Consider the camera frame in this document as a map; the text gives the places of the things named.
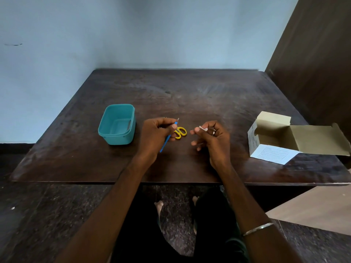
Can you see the person's left hand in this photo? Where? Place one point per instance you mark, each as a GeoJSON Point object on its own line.
{"type": "Point", "coordinates": [152, 139]}

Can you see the person's right hand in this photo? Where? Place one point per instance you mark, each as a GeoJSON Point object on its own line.
{"type": "Point", "coordinates": [219, 147]}

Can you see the blue-handled small tool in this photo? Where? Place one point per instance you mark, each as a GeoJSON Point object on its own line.
{"type": "Point", "coordinates": [166, 142]}

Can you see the white wipe pad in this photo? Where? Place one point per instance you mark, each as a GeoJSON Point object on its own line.
{"type": "Point", "coordinates": [203, 128]}

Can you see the teal plastic container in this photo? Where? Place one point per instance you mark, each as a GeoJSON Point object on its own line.
{"type": "Point", "coordinates": [115, 123]}

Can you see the white cardboard box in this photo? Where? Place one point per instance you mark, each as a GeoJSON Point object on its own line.
{"type": "Point", "coordinates": [274, 155]}

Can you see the person's right forearm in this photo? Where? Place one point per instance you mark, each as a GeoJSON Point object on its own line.
{"type": "Point", "coordinates": [244, 205]}

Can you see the person's left forearm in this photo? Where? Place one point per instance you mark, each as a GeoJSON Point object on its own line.
{"type": "Point", "coordinates": [109, 216]}

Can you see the person's right foot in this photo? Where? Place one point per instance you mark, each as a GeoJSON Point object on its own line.
{"type": "Point", "coordinates": [195, 200]}

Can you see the person's foot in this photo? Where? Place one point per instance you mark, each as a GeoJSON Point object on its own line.
{"type": "Point", "coordinates": [158, 205]}
{"type": "Point", "coordinates": [195, 200]}

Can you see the person's left foot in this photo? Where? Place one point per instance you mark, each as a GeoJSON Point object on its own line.
{"type": "Point", "coordinates": [158, 205]}

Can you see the beige board surface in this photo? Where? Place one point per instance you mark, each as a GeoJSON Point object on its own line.
{"type": "Point", "coordinates": [315, 210]}

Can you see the brown wooden cabinet panel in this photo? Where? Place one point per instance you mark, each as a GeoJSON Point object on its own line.
{"type": "Point", "coordinates": [320, 79]}

